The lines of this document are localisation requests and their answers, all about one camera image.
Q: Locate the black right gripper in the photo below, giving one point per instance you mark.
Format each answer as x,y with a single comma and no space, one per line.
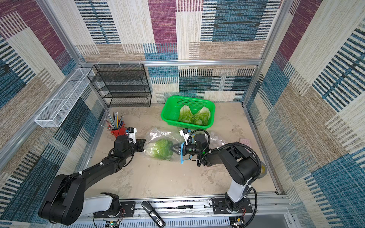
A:
182,148

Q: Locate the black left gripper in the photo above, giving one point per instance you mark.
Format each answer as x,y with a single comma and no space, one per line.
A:
140,144

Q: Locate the clear blue-zip bag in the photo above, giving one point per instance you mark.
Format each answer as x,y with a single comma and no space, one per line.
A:
156,134

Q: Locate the chinese cabbage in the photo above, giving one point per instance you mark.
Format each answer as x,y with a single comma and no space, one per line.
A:
202,117

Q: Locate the polka dot zip-top bag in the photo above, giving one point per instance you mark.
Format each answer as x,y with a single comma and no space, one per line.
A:
216,140

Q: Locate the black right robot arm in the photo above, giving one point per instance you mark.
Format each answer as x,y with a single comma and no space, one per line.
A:
242,163

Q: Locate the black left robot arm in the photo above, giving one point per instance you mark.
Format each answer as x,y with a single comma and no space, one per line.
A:
65,202

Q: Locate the red metal pencil bucket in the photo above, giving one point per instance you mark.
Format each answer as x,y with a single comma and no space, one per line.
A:
120,131

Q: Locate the pink calculator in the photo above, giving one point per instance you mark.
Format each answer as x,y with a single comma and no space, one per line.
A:
246,142

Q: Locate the black tape roll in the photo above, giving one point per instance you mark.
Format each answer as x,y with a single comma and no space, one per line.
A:
264,170

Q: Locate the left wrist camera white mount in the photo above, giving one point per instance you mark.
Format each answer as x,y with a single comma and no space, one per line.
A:
131,132

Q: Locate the black wire mesh shelf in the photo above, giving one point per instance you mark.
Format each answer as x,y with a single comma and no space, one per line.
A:
121,85

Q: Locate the black handheld device on rail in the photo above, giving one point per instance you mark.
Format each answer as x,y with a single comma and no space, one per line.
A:
153,214

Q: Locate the white wire mesh tray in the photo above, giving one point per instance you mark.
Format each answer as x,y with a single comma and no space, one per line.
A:
58,108

